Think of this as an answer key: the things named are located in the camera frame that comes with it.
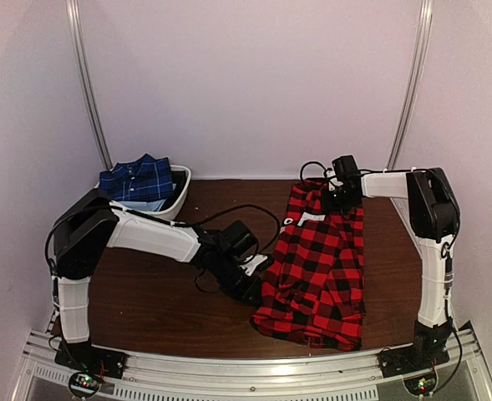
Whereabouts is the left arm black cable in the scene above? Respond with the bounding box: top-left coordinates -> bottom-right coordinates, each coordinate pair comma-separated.
44,203 -> 282,296

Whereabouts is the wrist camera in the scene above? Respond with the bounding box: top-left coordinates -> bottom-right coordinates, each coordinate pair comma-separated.
220,221 -> 273,277
332,155 -> 361,188

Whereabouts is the light blue shirt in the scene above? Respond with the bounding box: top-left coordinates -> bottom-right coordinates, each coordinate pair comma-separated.
110,200 -> 166,213

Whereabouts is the red black plaid shirt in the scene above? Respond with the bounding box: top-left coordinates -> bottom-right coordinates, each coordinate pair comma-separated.
251,179 -> 365,352

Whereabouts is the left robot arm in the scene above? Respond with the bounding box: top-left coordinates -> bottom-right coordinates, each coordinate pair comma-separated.
44,189 -> 270,371

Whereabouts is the white plastic basin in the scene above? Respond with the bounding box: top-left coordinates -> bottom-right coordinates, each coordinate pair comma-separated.
102,165 -> 191,221

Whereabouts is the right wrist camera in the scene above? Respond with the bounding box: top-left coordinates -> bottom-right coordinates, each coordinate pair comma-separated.
332,155 -> 361,188

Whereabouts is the right aluminium frame post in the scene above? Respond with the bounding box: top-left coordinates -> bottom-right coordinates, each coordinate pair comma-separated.
387,0 -> 434,168

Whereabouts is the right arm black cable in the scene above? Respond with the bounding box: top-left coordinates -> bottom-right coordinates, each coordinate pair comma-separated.
298,160 -> 459,260

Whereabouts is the circuit board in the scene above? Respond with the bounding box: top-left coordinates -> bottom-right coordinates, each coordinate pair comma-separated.
403,373 -> 438,397
68,372 -> 104,398

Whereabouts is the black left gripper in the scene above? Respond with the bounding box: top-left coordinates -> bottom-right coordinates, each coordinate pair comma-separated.
212,253 -> 264,307

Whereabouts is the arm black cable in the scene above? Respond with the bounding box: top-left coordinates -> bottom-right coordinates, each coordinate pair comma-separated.
298,160 -> 459,260
44,203 -> 282,296

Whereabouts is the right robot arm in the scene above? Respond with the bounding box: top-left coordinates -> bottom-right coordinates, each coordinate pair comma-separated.
322,155 -> 460,330

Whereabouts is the aluminium frame post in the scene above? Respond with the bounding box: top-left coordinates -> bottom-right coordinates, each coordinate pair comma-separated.
65,0 -> 113,170
387,0 -> 434,168

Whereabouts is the right circuit board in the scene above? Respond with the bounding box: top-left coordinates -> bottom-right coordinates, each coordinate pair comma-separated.
403,373 -> 438,397

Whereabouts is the aluminium front rail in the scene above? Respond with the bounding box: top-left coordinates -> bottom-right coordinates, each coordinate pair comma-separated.
19,320 -> 487,401

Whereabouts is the blue plaid shirt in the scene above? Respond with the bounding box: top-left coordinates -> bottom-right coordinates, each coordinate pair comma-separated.
99,154 -> 174,202

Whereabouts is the left circuit board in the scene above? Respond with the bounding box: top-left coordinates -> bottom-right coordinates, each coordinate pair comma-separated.
68,372 -> 104,398

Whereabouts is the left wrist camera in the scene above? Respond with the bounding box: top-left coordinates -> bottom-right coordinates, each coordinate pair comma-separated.
220,221 -> 273,277

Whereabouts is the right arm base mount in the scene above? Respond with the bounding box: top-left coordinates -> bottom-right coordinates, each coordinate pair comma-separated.
377,321 -> 452,378

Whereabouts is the left aluminium frame post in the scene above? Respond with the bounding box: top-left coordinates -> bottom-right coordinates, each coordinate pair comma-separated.
65,0 -> 113,170

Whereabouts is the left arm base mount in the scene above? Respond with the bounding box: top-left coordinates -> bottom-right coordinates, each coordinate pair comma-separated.
48,335 -> 128,379

